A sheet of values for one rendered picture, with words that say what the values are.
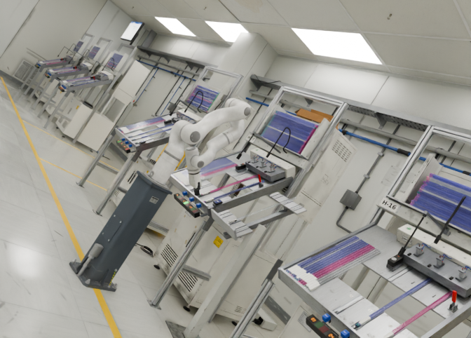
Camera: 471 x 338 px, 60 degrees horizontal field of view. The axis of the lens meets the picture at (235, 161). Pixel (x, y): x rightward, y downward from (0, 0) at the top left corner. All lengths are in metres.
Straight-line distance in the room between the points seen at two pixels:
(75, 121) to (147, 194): 4.78
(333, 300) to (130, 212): 1.25
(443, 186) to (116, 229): 1.85
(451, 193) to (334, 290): 0.82
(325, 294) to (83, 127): 5.72
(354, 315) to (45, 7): 10.07
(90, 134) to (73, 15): 4.55
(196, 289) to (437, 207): 1.66
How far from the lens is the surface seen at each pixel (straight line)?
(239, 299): 3.27
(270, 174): 2.97
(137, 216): 2.50
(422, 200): 2.44
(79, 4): 11.16
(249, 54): 6.37
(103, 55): 8.52
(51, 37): 11.06
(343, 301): 2.01
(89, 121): 7.18
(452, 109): 4.57
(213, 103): 4.16
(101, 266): 2.59
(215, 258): 2.96
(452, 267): 2.23
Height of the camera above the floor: 1.00
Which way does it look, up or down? 2 degrees up
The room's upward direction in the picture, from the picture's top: 33 degrees clockwise
